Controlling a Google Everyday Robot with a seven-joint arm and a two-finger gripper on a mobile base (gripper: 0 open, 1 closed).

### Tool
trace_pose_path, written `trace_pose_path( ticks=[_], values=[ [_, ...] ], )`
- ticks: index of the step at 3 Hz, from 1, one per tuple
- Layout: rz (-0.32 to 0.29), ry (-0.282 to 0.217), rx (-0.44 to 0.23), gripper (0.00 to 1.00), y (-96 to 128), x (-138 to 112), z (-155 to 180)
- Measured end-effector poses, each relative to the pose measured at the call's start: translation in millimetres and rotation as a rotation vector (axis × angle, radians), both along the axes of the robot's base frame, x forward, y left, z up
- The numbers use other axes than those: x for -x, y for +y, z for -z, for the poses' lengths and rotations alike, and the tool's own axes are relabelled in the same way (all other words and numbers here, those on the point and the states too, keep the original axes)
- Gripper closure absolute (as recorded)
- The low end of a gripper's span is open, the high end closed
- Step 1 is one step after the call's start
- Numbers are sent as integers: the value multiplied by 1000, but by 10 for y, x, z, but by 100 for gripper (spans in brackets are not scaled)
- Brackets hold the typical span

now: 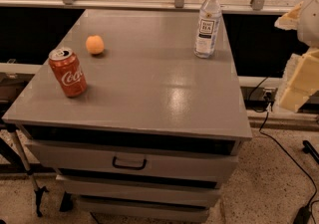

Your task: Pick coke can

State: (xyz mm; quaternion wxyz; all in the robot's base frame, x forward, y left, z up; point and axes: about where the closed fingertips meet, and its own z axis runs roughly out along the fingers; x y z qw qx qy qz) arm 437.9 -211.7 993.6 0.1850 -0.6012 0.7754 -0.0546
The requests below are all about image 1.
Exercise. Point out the black drawer handle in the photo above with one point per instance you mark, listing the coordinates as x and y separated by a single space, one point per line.
129 164

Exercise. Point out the tripod leg stand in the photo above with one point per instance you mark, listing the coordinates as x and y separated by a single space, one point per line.
20 160

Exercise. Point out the clear water bottle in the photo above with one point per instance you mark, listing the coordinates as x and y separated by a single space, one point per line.
207 28

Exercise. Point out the orange fruit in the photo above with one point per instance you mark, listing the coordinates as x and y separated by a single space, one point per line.
95 45

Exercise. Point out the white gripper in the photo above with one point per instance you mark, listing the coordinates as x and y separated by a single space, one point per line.
310 22

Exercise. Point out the red coke can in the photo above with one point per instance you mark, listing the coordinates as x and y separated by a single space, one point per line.
68 72

